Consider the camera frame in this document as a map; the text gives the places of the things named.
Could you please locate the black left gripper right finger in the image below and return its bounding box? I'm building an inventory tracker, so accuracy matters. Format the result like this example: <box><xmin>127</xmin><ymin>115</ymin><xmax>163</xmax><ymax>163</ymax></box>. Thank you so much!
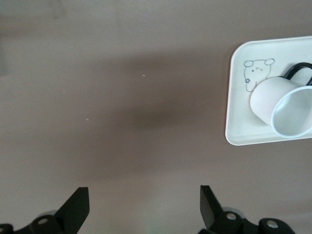
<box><xmin>198</xmin><ymin>185</ymin><xmax>244</xmax><ymax>234</ymax></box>

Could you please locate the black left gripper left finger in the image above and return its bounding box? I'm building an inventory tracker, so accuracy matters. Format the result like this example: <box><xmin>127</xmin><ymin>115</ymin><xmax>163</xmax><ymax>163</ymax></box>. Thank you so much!
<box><xmin>14</xmin><ymin>187</ymin><xmax>90</xmax><ymax>234</ymax></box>

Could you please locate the white cup black handle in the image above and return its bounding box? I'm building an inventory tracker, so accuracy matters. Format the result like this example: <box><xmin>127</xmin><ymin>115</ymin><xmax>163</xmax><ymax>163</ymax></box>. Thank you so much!
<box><xmin>249</xmin><ymin>62</ymin><xmax>312</xmax><ymax>140</ymax></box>

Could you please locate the cream rabbit print tray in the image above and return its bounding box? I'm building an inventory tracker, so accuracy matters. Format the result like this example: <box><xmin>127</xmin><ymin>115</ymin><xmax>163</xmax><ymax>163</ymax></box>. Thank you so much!
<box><xmin>224</xmin><ymin>36</ymin><xmax>312</xmax><ymax>147</ymax></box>

